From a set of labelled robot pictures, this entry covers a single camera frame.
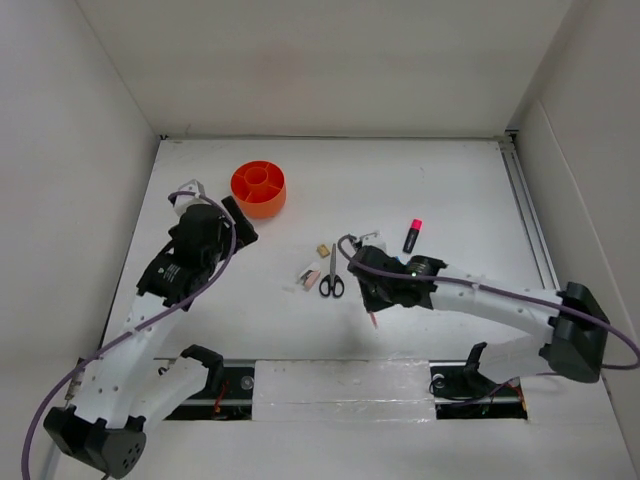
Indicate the metal rail at table front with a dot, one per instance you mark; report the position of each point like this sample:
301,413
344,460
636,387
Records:
403,391

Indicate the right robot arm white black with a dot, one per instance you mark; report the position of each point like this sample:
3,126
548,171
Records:
563,332

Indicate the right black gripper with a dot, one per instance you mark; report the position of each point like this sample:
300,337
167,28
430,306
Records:
373,304

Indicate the pink cap black highlighter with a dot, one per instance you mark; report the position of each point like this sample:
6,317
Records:
412,235

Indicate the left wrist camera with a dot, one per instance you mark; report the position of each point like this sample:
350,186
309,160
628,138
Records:
186,195

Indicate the small tan eraser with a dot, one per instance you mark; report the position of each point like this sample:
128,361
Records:
323,250

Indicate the orange round divided container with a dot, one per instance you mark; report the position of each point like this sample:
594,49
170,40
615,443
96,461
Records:
259,189

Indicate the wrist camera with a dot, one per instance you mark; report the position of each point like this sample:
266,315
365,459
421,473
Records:
186,195
372,239

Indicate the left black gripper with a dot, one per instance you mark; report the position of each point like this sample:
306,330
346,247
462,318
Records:
244,234

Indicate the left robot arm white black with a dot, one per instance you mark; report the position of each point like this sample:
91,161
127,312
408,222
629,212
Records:
123,396

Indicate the black handled scissors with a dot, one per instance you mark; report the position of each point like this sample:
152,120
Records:
331,285

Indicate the pink white mini stapler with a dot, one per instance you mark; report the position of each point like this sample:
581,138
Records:
309,276

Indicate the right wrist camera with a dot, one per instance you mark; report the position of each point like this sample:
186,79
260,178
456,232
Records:
372,239

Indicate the aluminium rail right side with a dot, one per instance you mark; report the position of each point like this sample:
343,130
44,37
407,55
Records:
526,208

